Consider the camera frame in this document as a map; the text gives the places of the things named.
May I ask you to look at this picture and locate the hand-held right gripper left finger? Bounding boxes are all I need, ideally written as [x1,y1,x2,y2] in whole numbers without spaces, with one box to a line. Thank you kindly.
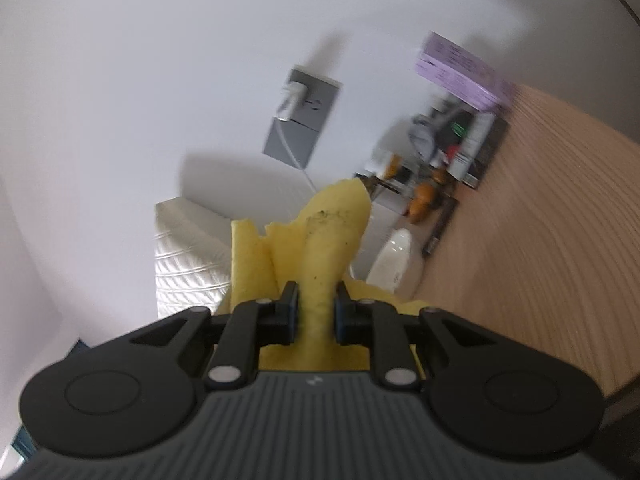
[129,282,301,392]

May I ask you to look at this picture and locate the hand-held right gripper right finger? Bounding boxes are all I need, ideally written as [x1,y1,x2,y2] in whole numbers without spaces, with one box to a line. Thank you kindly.
[334,282,451,391]

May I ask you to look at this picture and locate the yellow cleaning cloth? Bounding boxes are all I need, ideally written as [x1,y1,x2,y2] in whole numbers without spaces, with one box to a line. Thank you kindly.
[217,178,431,375]

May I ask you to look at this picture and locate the white bottle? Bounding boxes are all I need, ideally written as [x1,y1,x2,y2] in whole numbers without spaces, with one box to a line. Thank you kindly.
[366,228,416,296]

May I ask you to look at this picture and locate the dark slim remote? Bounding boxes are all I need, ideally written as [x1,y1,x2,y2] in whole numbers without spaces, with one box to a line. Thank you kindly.
[422,198,460,260]

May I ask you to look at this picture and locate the wooden headboard panel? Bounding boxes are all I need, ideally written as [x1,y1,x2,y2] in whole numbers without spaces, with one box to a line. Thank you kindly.
[413,83,640,397]

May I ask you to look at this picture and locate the white plug charger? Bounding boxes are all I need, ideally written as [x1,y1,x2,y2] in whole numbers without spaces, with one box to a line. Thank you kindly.
[277,81,305,122]

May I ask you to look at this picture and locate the black flat box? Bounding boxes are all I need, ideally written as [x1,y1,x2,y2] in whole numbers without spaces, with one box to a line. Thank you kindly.
[446,110,511,190]

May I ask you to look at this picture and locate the purple box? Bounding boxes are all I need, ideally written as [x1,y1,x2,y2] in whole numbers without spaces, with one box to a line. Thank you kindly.
[414,31,516,112]

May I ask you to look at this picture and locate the white charger cable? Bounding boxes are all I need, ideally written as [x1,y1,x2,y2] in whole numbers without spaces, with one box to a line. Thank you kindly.
[278,120,318,194]

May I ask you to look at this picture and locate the grey wall socket plate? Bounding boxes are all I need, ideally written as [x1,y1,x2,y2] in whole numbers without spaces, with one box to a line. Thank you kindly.
[263,65,343,168]

